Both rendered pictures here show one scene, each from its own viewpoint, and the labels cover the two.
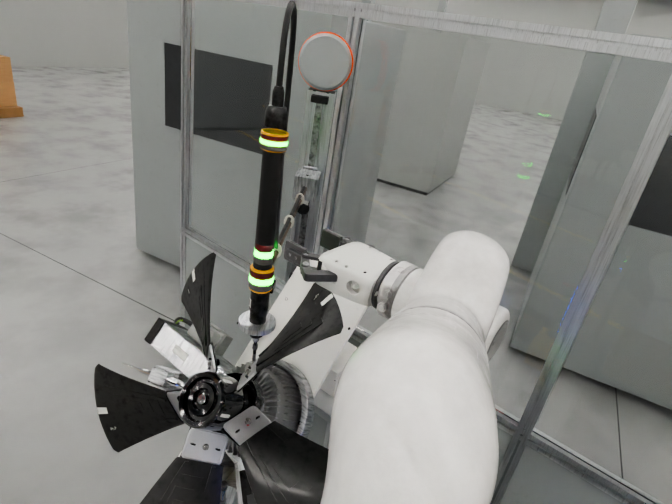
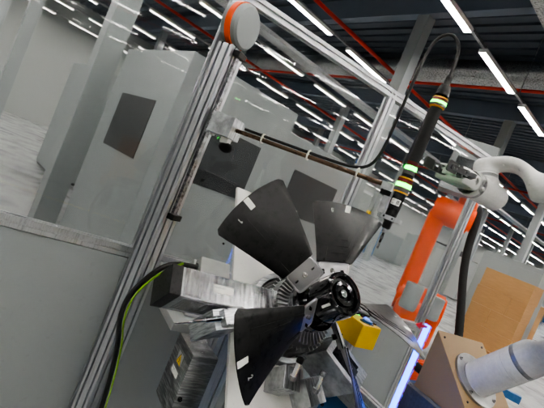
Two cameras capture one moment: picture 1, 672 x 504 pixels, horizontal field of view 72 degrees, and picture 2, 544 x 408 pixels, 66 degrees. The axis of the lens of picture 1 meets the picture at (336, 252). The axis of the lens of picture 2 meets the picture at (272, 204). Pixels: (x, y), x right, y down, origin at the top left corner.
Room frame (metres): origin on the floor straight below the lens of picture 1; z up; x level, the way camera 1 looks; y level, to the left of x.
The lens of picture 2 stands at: (0.53, 1.34, 1.40)
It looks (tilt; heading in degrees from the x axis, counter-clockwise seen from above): 2 degrees down; 294
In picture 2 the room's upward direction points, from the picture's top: 22 degrees clockwise
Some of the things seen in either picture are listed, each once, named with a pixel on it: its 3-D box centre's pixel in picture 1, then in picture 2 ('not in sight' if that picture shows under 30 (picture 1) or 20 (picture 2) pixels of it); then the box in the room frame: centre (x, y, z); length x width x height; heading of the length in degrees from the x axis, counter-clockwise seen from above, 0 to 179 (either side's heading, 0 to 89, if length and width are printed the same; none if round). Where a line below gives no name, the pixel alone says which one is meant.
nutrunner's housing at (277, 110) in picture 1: (266, 226); (417, 152); (0.72, 0.12, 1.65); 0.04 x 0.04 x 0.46
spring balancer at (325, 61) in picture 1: (325, 62); (240, 26); (1.44, 0.12, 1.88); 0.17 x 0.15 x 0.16; 55
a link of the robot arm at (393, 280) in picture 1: (397, 291); (472, 184); (0.56, -0.09, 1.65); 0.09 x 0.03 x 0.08; 145
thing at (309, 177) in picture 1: (307, 184); (224, 126); (1.34, 0.12, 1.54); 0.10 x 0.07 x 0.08; 0
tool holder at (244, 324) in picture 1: (260, 300); (392, 202); (0.73, 0.12, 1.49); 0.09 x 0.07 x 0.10; 0
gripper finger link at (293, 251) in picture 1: (296, 259); (458, 169); (0.61, 0.06, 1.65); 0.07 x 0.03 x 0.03; 55
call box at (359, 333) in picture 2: not in sight; (354, 329); (0.75, -0.34, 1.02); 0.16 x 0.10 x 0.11; 145
